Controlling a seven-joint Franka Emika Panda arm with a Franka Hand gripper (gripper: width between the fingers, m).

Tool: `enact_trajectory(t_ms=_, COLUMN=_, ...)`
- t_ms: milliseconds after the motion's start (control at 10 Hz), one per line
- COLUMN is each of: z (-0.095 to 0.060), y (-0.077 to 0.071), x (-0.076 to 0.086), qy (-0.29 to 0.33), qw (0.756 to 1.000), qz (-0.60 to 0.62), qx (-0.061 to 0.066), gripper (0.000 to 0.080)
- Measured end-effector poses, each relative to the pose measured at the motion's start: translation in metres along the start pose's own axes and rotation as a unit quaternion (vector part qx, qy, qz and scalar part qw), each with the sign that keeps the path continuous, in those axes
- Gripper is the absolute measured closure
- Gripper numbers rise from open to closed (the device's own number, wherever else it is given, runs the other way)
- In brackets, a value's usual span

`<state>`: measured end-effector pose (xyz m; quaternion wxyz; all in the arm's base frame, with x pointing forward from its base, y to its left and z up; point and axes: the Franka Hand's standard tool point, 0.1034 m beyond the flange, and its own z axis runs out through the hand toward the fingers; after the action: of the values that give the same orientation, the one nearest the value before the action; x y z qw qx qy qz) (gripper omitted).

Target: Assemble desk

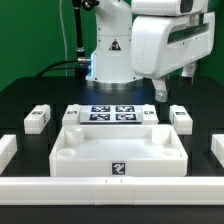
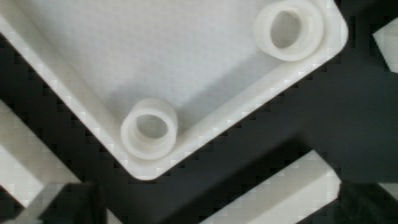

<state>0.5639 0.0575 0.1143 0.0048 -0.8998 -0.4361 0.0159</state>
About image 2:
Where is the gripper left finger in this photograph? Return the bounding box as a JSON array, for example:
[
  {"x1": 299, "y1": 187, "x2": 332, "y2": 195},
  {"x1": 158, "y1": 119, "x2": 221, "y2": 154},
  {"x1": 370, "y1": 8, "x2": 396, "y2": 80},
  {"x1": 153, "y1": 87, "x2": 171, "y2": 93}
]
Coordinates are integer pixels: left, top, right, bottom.
[{"x1": 14, "y1": 181, "x2": 109, "y2": 224}]

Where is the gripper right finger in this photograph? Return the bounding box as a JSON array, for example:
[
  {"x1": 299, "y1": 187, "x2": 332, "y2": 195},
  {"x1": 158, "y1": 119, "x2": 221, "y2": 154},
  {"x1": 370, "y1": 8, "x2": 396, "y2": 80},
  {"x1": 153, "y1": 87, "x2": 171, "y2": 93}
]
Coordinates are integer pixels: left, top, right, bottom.
[{"x1": 334, "y1": 181, "x2": 398, "y2": 224}]

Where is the white desk leg with tag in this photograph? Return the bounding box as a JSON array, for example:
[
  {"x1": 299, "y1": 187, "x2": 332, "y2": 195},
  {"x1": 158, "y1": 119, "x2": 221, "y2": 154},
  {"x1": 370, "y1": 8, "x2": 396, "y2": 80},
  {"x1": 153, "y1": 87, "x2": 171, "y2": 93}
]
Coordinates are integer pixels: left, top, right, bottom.
[{"x1": 373, "y1": 18, "x2": 398, "y2": 73}]

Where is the white desk top tray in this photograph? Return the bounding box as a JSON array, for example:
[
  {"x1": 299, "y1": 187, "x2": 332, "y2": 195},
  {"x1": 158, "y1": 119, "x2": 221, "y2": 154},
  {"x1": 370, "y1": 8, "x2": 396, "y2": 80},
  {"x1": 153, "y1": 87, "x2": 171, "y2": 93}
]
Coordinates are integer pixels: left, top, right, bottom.
[{"x1": 0, "y1": 0, "x2": 348, "y2": 180}]

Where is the white U-shaped border fence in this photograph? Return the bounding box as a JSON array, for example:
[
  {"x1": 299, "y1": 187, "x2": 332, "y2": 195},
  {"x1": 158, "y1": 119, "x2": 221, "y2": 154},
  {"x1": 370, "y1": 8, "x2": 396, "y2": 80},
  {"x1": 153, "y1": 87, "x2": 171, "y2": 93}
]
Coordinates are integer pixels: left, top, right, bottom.
[{"x1": 0, "y1": 102, "x2": 345, "y2": 224}]

